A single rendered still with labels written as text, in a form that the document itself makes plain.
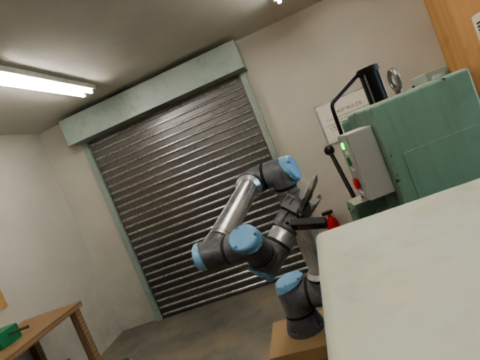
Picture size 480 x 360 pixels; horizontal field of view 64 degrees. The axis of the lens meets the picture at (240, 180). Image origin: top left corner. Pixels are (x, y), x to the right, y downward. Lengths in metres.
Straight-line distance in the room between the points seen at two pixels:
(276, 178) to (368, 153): 0.76
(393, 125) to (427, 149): 0.09
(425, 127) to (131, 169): 4.09
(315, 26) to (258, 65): 0.71
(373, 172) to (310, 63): 3.50
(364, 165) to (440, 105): 0.20
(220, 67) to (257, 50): 0.50
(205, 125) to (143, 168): 0.91
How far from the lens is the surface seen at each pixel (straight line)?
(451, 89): 0.94
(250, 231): 1.11
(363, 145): 0.90
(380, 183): 0.91
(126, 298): 5.26
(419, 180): 0.91
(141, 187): 4.72
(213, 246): 1.16
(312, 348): 1.89
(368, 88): 1.13
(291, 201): 1.29
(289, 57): 4.37
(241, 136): 4.32
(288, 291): 1.87
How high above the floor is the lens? 1.53
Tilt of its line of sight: 3 degrees down
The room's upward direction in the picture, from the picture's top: 22 degrees counter-clockwise
